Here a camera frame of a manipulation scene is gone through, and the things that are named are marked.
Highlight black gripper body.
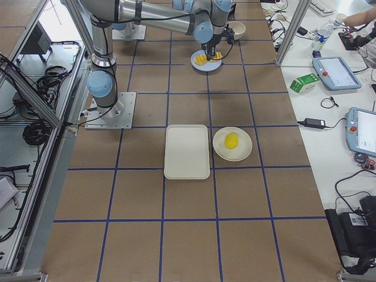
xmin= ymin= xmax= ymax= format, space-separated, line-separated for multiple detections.
xmin=202 ymin=34 xmax=222 ymax=56

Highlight ridged yellow bread loaf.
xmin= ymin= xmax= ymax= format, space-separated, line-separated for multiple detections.
xmin=193 ymin=51 xmax=223 ymax=66

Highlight light blue plate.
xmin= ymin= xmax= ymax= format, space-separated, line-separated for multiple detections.
xmin=190 ymin=50 xmax=223 ymax=72

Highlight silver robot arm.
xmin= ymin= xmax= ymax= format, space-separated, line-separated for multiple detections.
xmin=81 ymin=0 xmax=234 ymax=130

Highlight white round plate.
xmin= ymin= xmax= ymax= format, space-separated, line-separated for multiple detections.
xmin=213 ymin=127 xmax=253 ymax=162

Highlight person hand at desk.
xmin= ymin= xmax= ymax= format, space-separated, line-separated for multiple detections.
xmin=343 ymin=12 xmax=374 ymax=27

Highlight white bowl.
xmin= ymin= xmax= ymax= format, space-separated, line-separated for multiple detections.
xmin=228 ymin=21 xmax=246 ymax=41

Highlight yellow lemon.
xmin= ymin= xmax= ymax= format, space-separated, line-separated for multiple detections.
xmin=224 ymin=132 xmax=239 ymax=149

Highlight green white box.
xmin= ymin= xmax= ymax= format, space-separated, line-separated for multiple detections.
xmin=290 ymin=73 xmax=320 ymax=93

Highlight white rectangular tray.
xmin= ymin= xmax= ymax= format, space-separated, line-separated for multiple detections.
xmin=164 ymin=125 xmax=210 ymax=180

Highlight clear water bottle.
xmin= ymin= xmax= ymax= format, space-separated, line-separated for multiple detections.
xmin=311 ymin=19 xmax=334 ymax=51

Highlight black power adapter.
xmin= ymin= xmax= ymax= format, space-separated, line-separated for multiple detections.
xmin=304 ymin=118 xmax=326 ymax=129

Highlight blue teach pendant far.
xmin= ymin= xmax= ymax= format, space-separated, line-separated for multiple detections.
xmin=312 ymin=57 xmax=362 ymax=90

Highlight blue teach pendant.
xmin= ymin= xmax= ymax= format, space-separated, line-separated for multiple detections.
xmin=312 ymin=57 xmax=362 ymax=90
xmin=345 ymin=107 xmax=376 ymax=157

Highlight red black joystick device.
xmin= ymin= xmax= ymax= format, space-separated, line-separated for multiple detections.
xmin=338 ymin=32 xmax=366 ymax=51

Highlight blue teach pendant near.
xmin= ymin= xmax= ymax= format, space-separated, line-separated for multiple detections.
xmin=345 ymin=107 xmax=376 ymax=157

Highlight grey electronics box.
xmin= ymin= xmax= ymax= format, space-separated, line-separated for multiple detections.
xmin=20 ymin=21 xmax=52 ymax=62

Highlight black laptop on desk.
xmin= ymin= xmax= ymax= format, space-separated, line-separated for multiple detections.
xmin=325 ymin=196 xmax=375 ymax=275

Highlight aluminium frame post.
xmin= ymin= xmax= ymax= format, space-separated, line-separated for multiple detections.
xmin=276 ymin=0 xmax=311 ymax=66

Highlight coiled black floor cables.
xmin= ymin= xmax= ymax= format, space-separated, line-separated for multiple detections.
xmin=22 ymin=119 xmax=51 ymax=147

